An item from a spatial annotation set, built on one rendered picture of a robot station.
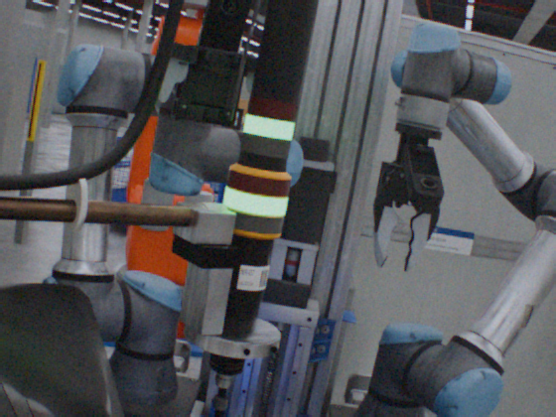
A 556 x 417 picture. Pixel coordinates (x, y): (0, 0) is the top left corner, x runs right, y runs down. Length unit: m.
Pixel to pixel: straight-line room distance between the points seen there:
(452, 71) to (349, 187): 0.45
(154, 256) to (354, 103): 3.20
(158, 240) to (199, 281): 3.97
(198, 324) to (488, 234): 2.06
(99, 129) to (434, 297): 1.53
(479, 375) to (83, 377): 0.77
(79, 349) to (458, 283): 2.01
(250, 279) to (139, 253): 3.98
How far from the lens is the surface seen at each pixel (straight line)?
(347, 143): 1.40
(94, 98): 1.24
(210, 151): 0.93
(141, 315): 1.29
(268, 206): 0.48
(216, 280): 0.48
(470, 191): 2.44
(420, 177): 0.97
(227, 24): 0.78
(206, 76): 0.74
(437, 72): 1.02
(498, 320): 1.26
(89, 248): 1.25
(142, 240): 4.45
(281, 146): 0.48
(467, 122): 1.26
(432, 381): 1.23
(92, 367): 0.59
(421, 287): 2.46
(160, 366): 1.34
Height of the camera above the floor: 1.63
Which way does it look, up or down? 8 degrees down
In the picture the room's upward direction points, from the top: 10 degrees clockwise
